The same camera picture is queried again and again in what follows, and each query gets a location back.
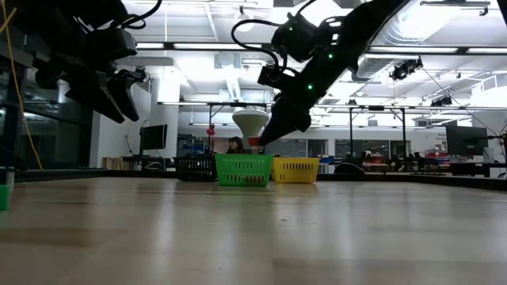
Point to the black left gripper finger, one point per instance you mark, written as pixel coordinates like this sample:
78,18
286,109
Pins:
99,99
126,95

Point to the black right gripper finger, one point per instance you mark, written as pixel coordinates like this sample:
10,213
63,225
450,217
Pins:
277,128

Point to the green mini stapler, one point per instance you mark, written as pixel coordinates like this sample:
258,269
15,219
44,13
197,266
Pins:
4,198

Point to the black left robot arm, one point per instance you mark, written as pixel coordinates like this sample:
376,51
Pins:
47,23

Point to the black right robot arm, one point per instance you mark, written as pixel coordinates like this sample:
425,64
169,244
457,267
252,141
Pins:
356,31

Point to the black ceiling spotlight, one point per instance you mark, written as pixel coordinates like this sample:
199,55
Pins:
141,73
441,101
404,69

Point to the yellow plastic basket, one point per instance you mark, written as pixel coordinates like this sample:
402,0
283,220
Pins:
295,170

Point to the person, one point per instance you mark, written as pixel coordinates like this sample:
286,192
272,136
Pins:
235,146

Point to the small black monitor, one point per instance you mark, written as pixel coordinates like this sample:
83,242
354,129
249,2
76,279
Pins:
153,136

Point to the green plastic basket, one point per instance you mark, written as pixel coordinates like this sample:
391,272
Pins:
242,170

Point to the ceiling light strip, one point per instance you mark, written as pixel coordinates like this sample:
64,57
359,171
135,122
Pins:
218,46
150,46
416,50
487,50

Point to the wooden crate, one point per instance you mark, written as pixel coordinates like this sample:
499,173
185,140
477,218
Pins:
113,162

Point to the red round object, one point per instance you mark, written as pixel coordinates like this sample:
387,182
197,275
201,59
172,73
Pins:
211,130

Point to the black plastic basket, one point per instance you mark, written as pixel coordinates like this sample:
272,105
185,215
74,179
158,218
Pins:
195,169

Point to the small grey cylinder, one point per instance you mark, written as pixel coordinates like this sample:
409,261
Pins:
10,176

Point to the large black monitor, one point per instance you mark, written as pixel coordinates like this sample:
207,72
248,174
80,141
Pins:
466,140

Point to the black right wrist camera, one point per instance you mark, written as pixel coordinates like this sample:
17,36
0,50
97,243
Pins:
271,77

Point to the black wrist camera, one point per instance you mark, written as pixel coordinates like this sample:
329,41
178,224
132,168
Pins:
113,43
271,77

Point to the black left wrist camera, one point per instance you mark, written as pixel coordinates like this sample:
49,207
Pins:
113,43

